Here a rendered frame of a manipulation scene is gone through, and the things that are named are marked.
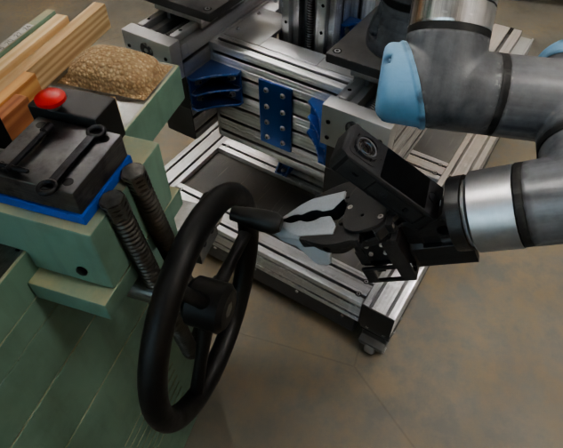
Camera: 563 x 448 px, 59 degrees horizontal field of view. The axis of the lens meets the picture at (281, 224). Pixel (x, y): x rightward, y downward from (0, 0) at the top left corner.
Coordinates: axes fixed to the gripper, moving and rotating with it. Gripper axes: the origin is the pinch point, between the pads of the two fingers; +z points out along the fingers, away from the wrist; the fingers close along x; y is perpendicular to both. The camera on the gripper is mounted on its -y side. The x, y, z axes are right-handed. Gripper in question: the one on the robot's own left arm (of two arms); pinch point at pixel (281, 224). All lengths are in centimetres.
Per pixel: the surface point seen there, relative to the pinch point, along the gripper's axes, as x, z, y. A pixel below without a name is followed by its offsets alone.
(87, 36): 24.8, 32.4, -22.3
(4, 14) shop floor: 168, 227, -29
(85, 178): -9.3, 7.7, -17.5
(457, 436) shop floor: 18, 9, 97
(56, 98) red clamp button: -2.4, 12.2, -23.0
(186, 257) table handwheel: -11.4, 1.6, -8.0
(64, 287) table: -14.0, 17.7, -8.4
